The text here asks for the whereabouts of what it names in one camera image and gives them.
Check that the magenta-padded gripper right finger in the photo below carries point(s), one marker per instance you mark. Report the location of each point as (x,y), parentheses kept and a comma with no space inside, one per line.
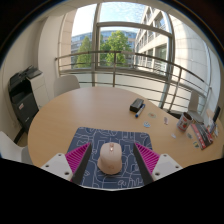
(148,157)

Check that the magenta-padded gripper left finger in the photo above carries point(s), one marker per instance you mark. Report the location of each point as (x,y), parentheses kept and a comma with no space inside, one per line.
(76,157)

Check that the pale pink computer mouse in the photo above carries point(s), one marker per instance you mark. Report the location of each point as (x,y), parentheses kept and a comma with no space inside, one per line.
(110,160)

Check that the dark blue patterned mouse pad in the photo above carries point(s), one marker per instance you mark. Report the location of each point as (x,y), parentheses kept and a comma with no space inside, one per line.
(100,135)

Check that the small blue sticker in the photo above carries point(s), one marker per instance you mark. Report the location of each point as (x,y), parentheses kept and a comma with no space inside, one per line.
(146,124)

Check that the small white sticker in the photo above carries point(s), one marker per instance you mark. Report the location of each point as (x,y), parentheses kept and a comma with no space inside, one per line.
(173,135)

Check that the long white purple sticker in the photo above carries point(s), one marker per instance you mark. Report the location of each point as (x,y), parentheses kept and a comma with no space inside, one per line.
(165,120)

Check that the round pale green sticker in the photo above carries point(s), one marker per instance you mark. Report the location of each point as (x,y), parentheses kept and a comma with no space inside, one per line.
(152,115)

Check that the blue marker pen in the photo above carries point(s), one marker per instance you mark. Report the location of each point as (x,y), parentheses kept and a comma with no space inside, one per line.
(140,110)

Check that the yellow and blue sticker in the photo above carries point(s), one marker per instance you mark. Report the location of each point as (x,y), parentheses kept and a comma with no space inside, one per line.
(196,144)

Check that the strawberry print mug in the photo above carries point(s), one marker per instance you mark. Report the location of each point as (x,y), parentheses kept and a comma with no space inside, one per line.
(184,121)

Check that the black whiteboard eraser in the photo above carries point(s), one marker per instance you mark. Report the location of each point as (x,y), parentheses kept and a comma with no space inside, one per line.
(136,105)

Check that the red and black magazine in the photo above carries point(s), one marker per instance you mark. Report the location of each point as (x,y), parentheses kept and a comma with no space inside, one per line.
(202,136)

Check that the white chair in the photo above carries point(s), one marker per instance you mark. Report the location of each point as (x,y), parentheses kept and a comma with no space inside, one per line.
(66,85)
(194,105)
(11,150)

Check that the black and white printer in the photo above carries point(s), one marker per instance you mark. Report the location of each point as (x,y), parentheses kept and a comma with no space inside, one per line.
(25,96)

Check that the black standing phone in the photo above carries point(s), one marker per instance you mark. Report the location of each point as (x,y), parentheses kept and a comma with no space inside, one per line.
(216,114)

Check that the metal balcony railing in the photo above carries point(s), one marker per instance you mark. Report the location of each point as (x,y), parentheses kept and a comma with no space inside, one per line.
(133,65)

